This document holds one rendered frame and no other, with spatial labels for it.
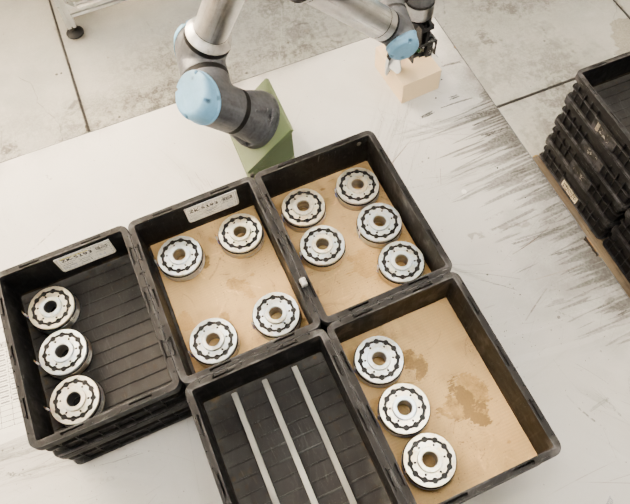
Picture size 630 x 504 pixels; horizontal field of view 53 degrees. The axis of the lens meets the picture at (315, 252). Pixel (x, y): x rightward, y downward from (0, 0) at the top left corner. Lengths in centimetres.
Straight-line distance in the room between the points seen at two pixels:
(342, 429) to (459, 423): 23
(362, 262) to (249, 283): 26
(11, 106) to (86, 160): 128
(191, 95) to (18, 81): 175
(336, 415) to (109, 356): 50
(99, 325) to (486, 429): 85
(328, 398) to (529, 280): 59
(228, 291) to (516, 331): 68
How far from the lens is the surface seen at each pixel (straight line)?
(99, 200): 180
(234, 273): 146
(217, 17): 152
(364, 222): 146
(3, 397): 167
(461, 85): 193
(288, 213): 148
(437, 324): 140
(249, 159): 169
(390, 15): 149
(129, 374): 143
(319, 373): 136
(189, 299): 145
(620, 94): 233
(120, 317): 148
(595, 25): 326
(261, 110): 162
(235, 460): 134
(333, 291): 142
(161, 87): 295
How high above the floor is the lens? 213
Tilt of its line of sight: 63 degrees down
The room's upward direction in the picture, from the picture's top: 5 degrees counter-clockwise
